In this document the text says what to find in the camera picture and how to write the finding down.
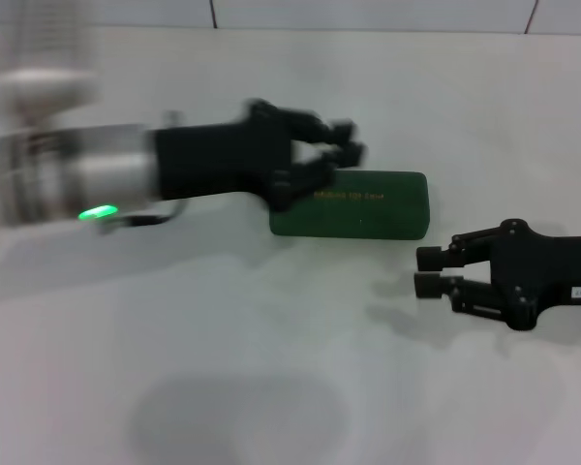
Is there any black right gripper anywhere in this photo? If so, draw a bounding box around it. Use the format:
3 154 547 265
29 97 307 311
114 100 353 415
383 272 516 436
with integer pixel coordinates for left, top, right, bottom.
413 218 581 332

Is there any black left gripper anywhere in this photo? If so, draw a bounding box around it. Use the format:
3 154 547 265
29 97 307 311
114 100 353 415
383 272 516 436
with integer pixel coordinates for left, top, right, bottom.
152 99 368 213

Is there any green glasses case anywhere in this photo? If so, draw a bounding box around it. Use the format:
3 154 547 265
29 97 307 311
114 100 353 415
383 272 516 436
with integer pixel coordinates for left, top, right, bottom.
268 166 431 242

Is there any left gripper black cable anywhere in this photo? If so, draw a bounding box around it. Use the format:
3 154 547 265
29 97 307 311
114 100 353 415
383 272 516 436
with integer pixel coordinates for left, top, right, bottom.
94 201 191 236

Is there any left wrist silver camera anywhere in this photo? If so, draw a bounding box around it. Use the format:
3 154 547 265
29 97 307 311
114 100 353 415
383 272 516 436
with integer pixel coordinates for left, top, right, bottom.
0 65 101 128

